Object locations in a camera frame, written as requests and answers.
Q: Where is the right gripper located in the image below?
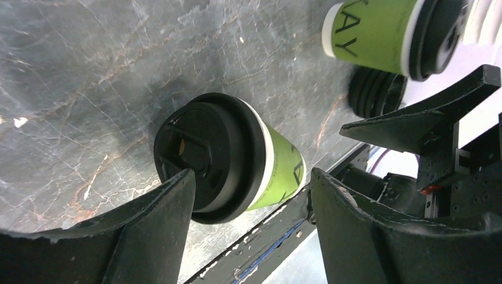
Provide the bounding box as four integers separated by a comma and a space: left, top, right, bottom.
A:
339, 64, 501, 218

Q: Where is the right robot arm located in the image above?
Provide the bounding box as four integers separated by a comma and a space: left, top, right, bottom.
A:
339, 64, 501, 218

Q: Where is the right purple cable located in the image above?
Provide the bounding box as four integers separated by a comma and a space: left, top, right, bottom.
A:
368, 148, 393, 173

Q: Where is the black plastic cup lid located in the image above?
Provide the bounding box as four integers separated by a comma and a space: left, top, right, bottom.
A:
409, 0, 468, 82

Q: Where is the stack of black lids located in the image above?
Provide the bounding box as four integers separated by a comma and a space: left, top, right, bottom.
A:
347, 66, 408, 119

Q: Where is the green paper coffee cup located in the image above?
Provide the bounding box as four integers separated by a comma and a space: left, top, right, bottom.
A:
321, 0, 424, 76

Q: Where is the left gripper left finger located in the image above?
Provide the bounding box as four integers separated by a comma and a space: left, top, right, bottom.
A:
1, 170, 195, 283

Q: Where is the stack of green paper cups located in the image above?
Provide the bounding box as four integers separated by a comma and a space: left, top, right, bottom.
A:
462, 0, 501, 47

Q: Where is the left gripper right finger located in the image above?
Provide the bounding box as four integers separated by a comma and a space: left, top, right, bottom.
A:
311, 168, 501, 283

